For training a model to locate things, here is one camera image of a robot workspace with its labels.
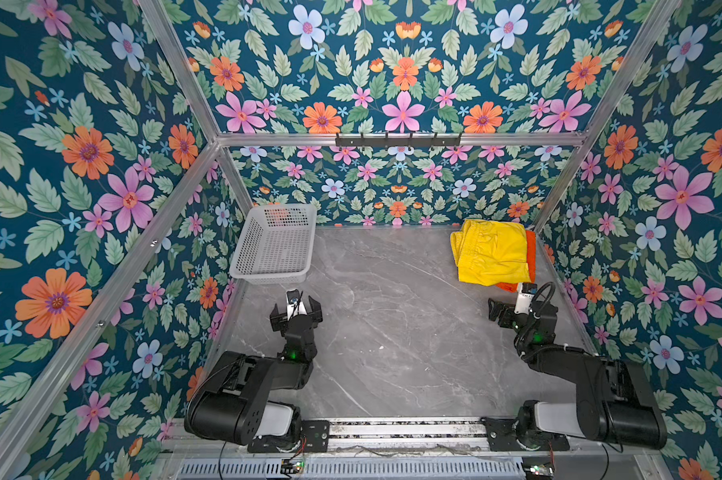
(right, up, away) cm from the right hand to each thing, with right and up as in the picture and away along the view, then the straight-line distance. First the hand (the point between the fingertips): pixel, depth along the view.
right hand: (505, 299), depth 92 cm
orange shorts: (+17, +12, +17) cm, 27 cm away
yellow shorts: (+1, +15, +16) cm, 22 cm away
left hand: (-64, +2, -5) cm, 65 cm away
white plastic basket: (-80, +18, +23) cm, 85 cm away
